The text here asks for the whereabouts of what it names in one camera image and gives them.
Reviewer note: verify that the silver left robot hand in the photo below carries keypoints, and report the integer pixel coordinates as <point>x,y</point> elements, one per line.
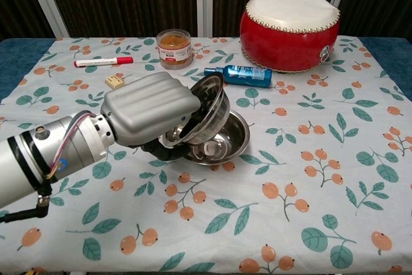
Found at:
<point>148,107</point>

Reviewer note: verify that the steel bowl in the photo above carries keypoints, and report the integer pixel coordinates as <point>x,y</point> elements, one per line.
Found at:
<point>225,146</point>
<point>209,107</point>

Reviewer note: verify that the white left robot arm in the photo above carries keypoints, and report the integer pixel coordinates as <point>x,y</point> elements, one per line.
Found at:
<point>32,159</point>

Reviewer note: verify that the floral tablecloth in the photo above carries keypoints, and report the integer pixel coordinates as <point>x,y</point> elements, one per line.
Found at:
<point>289,175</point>

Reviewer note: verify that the small tan eraser block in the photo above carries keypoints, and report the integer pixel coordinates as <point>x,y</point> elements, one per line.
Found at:
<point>114,81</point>

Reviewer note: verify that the clear jar with orange contents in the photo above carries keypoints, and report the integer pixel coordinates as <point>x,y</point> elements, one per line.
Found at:
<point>174,53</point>

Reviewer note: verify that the white marker with red cap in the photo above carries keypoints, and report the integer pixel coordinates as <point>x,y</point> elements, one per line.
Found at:
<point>103,62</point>

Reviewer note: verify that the blue spray bottle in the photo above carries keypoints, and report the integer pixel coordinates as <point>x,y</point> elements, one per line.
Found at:
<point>248,75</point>

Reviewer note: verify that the red drum with white skin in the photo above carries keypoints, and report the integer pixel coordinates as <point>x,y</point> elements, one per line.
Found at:
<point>283,46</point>

